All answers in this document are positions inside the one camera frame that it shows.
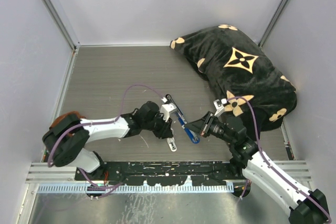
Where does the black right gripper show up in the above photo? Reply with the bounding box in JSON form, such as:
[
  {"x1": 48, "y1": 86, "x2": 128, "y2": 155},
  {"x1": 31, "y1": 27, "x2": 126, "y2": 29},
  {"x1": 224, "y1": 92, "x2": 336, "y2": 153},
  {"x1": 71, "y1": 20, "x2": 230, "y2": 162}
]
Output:
[{"x1": 184, "y1": 111, "x2": 235, "y2": 144}]

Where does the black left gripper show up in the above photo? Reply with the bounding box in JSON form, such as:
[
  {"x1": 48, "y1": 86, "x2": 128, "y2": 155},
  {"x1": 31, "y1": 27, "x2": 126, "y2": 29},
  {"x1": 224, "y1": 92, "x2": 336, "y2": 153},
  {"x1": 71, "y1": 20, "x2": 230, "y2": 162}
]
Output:
[{"x1": 142, "y1": 111, "x2": 172, "y2": 138}]

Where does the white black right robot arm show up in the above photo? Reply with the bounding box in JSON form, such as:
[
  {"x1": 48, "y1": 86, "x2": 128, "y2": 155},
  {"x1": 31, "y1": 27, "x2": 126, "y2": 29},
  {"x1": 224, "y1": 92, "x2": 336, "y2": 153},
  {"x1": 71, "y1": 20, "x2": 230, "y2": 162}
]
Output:
[{"x1": 185, "y1": 112, "x2": 331, "y2": 223}]

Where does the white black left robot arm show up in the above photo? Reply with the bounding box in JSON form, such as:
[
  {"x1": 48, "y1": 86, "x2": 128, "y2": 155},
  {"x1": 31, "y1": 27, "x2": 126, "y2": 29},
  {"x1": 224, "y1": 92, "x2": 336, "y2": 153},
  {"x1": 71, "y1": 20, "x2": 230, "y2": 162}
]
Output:
[{"x1": 43, "y1": 101, "x2": 177, "y2": 180}]

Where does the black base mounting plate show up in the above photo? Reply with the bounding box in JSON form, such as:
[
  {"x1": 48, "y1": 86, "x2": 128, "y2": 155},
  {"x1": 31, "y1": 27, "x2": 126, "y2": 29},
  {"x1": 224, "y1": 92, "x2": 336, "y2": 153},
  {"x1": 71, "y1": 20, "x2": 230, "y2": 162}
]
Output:
[{"x1": 75, "y1": 160, "x2": 253, "y2": 186}]

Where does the black floral plush blanket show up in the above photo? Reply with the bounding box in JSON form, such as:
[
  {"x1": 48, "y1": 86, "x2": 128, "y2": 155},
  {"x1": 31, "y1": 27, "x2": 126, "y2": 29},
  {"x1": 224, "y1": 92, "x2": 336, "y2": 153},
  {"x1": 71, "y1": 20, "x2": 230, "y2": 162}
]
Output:
[{"x1": 170, "y1": 24, "x2": 297, "y2": 133}]

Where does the brown cloth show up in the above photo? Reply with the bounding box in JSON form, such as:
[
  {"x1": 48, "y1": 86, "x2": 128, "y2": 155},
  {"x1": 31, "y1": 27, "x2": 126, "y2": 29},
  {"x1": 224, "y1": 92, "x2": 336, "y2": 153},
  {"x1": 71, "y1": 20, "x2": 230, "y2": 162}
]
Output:
[{"x1": 49, "y1": 111, "x2": 87, "y2": 130}]

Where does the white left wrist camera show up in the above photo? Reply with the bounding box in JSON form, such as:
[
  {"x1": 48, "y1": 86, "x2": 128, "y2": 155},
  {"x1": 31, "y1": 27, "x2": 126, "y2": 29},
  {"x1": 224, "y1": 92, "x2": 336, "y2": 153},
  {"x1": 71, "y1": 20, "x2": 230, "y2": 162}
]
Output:
[{"x1": 160, "y1": 97, "x2": 177, "y2": 122}]

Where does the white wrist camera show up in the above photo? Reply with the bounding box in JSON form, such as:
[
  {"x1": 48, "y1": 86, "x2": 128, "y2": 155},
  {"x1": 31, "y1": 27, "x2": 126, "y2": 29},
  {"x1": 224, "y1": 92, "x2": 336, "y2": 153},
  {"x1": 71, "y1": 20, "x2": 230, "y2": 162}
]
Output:
[
  {"x1": 213, "y1": 99, "x2": 227, "y2": 117},
  {"x1": 160, "y1": 97, "x2": 177, "y2": 122}
]

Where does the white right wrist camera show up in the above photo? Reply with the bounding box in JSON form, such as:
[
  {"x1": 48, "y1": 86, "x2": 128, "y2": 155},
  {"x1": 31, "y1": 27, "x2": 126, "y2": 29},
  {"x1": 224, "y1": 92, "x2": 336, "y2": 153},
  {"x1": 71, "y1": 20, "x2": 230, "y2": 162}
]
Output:
[{"x1": 213, "y1": 99, "x2": 227, "y2": 117}]

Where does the white slotted cable duct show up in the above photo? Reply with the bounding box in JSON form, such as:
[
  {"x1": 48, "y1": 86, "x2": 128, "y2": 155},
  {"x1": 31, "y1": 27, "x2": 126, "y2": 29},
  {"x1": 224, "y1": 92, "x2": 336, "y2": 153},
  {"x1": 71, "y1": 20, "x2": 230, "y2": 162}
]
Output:
[{"x1": 37, "y1": 182, "x2": 234, "y2": 194}]

